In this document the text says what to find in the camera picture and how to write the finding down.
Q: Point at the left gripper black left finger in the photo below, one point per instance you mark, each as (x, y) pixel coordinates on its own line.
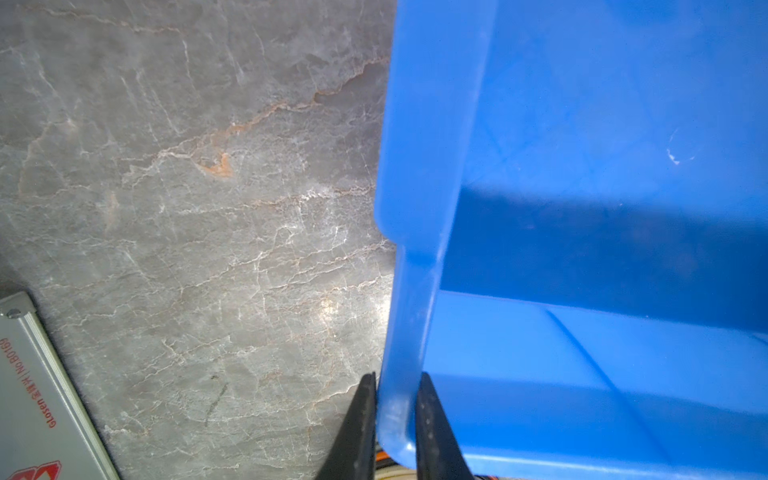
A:
(352, 455)

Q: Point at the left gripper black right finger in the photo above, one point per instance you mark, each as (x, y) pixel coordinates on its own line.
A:
(438, 454)

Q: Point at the blue plastic bin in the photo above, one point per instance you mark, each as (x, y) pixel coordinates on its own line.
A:
(577, 194)

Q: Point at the grey metal case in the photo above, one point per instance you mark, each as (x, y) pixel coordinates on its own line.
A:
(46, 432)

